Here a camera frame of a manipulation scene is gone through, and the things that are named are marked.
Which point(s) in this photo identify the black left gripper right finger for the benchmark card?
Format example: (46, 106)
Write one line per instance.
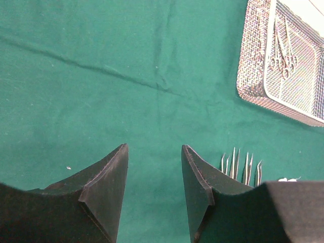
(221, 209)

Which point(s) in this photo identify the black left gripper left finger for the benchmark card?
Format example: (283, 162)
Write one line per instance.
(84, 207)

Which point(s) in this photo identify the steel tweezers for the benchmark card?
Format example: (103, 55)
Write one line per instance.
(258, 176)
(248, 169)
(234, 164)
(225, 164)

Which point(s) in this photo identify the white gauze pad bottom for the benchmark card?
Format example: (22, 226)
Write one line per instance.
(289, 180)

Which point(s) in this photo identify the dark green surgical cloth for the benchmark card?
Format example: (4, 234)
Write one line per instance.
(79, 78)

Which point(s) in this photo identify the steel mesh instrument tray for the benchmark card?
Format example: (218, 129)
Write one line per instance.
(300, 96)

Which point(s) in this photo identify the steel surgical scissors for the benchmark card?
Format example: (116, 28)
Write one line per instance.
(291, 60)

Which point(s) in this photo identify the steel surgical forceps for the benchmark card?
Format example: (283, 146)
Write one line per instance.
(276, 60)

